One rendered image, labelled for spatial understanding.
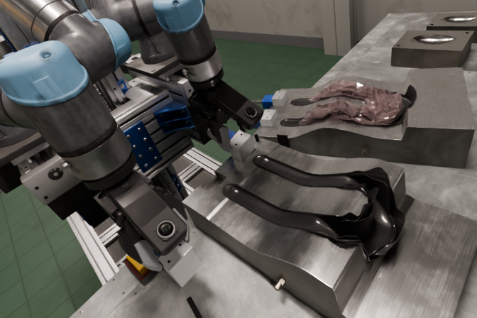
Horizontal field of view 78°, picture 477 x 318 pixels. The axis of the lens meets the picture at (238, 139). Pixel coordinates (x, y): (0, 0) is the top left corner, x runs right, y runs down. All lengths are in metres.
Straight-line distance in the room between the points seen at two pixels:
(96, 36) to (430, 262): 0.61
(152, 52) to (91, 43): 0.60
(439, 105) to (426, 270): 0.38
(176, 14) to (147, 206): 0.29
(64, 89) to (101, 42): 0.17
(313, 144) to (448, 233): 0.36
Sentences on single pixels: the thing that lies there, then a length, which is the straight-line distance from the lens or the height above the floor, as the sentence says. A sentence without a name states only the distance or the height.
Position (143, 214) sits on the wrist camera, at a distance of 0.40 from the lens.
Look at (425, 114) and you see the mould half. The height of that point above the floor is 0.91.
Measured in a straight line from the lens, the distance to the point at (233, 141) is 0.70.
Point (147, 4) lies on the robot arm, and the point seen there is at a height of 1.27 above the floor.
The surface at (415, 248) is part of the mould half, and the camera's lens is 0.59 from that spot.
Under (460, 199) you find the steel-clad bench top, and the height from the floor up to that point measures 0.80.
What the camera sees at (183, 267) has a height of 0.94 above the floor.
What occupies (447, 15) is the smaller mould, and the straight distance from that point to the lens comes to 1.44.
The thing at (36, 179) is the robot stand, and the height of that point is 0.98.
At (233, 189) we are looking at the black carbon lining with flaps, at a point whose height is 0.89.
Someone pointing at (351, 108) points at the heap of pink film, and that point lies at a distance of 0.79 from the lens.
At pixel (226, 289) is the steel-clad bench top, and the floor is 0.80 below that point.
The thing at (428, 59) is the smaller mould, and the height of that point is 0.84.
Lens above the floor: 1.35
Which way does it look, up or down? 36 degrees down
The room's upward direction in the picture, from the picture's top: 19 degrees counter-clockwise
